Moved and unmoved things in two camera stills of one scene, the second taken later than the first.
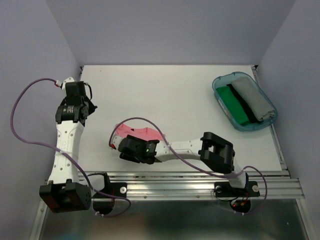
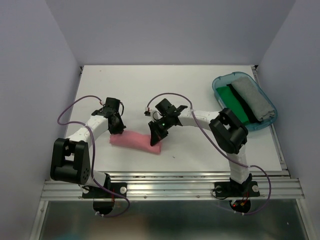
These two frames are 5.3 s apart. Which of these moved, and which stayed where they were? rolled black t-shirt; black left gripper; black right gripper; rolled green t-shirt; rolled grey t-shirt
Moved: black left gripper; black right gripper
Stayed: rolled grey t-shirt; rolled green t-shirt; rolled black t-shirt
